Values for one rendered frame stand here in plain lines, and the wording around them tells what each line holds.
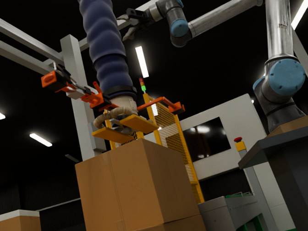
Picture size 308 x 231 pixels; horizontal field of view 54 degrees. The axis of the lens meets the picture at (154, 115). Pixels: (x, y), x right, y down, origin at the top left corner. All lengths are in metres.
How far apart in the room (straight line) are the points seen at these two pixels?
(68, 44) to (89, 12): 1.77
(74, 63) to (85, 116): 0.71
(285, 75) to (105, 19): 1.21
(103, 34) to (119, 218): 1.16
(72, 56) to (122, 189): 2.57
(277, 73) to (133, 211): 0.89
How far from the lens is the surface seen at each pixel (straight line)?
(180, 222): 1.57
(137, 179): 1.42
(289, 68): 1.45
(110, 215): 1.49
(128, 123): 1.68
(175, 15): 1.58
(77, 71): 3.66
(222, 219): 1.98
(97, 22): 2.09
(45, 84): 1.38
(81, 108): 3.45
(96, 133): 1.73
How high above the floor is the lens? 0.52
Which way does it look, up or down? 21 degrees up
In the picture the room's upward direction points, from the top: 16 degrees counter-clockwise
